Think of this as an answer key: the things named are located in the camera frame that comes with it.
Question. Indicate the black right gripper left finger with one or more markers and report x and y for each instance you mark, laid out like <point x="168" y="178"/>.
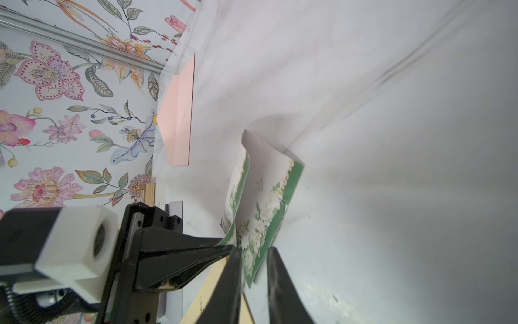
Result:
<point x="225" y="303"/>

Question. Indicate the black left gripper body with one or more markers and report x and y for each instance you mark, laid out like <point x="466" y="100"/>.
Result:
<point x="121" y="302"/>

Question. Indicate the grey lavender envelope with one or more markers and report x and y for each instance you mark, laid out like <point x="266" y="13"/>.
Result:
<point x="171" y="300"/>

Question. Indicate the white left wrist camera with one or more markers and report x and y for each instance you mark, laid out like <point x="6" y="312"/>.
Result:
<point x="54" y="248"/>

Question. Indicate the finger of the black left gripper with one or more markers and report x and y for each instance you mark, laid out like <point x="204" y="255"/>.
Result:
<point x="195" y="255"/>

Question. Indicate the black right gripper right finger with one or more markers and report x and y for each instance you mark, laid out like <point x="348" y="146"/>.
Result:
<point x="284" y="304"/>

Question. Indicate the pink envelope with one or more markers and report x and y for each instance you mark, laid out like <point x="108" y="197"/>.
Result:
<point x="175" y="115"/>

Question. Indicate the wooden checkered chessboard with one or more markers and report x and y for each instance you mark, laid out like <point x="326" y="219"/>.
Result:
<point x="148" y="194"/>

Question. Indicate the green bordered letter paper underneath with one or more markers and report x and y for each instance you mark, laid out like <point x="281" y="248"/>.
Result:
<point x="261" y="188"/>

